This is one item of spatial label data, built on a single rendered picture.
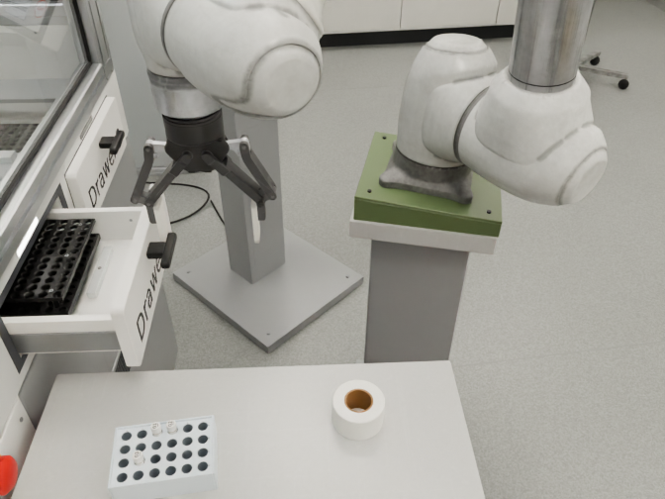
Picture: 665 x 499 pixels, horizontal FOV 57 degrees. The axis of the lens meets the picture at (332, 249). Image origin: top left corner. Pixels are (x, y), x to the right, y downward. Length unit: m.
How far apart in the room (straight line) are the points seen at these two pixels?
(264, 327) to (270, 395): 1.10
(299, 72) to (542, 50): 0.46
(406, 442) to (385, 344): 0.63
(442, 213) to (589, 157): 0.29
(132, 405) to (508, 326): 1.44
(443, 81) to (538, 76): 0.20
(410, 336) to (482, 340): 0.64
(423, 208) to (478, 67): 0.26
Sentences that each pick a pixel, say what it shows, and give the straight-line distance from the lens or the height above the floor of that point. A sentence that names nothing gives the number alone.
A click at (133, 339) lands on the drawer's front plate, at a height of 0.87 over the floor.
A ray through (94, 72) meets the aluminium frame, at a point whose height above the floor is 0.99.
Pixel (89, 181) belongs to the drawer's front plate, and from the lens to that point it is 1.14.
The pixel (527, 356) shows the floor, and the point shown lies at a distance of 2.03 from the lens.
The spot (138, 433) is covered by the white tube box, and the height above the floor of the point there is 0.79.
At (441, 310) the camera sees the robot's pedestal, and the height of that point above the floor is 0.52.
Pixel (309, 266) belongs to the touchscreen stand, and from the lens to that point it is 2.17.
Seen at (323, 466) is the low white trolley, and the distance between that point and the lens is 0.83.
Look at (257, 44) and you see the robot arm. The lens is 0.56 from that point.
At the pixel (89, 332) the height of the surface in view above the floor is 0.87.
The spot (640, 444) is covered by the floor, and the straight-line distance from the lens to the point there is 1.95.
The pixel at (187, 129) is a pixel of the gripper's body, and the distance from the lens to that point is 0.79.
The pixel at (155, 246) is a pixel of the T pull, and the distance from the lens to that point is 0.92.
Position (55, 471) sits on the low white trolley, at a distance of 0.89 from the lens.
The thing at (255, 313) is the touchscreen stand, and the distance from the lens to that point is 2.02.
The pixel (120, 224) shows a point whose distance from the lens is 1.05.
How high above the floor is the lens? 1.47
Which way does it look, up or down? 40 degrees down
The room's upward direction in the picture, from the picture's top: straight up
